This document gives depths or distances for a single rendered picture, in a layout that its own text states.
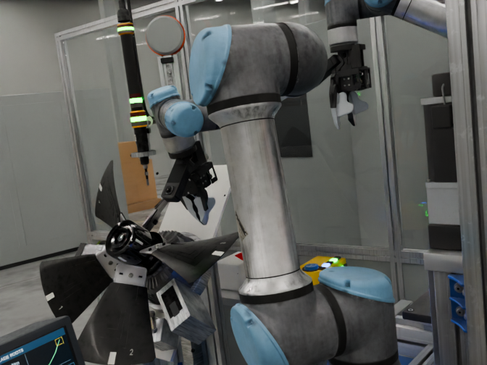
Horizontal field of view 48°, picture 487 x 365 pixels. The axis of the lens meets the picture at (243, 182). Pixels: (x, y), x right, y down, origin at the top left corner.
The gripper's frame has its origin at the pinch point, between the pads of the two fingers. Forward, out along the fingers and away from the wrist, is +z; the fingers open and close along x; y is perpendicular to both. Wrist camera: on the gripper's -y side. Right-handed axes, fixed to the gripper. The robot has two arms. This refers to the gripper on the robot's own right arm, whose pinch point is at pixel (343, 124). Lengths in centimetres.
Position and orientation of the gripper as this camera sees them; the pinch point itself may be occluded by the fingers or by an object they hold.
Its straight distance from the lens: 146.2
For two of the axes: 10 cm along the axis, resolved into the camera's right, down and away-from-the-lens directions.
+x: 5.9, -1.8, 7.9
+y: 8.0, -0.2, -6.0
